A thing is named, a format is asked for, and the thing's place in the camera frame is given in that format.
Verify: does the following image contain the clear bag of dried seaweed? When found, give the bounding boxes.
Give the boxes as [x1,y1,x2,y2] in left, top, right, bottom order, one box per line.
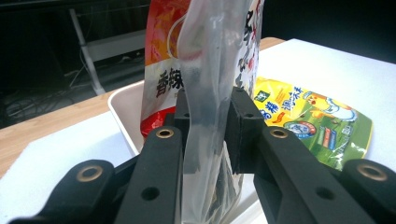
[176,0,266,224]

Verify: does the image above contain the white metal stand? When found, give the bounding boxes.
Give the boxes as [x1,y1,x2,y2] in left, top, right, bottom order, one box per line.
[68,7,148,96]

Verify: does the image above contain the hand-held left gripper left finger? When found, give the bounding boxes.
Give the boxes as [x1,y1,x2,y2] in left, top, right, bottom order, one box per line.
[113,88,191,224]

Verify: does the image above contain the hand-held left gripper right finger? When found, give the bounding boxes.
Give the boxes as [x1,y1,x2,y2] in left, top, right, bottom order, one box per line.
[224,86,376,224]

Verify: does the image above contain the yellow green spout pouch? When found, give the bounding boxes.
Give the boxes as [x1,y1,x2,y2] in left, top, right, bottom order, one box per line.
[251,77,374,172]

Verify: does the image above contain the white table mat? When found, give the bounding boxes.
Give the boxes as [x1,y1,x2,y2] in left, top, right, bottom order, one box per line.
[0,38,396,224]

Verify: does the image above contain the black floor cable bundle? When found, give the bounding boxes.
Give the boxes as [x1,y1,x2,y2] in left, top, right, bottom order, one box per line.
[0,55,104,129]

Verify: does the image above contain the red white snack packet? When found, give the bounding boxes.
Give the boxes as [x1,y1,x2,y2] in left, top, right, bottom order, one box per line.
[139,0,194,139]

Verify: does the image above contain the white plastic divided bin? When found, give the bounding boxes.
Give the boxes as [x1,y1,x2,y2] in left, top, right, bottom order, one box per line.
[106,78,269,224]

